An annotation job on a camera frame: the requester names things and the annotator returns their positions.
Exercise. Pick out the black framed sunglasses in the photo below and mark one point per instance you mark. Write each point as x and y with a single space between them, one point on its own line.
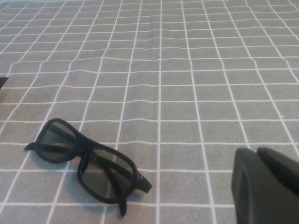
87 142

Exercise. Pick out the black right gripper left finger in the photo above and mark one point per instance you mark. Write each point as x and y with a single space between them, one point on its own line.
257 196

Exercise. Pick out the grey white-grid tablecloth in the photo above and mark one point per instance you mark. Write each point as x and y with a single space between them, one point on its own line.
187 93

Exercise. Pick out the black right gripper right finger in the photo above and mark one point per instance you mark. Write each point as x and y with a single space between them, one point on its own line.
282 168

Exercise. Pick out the black folding glasses case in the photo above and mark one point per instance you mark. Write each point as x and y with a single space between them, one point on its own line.
2 81

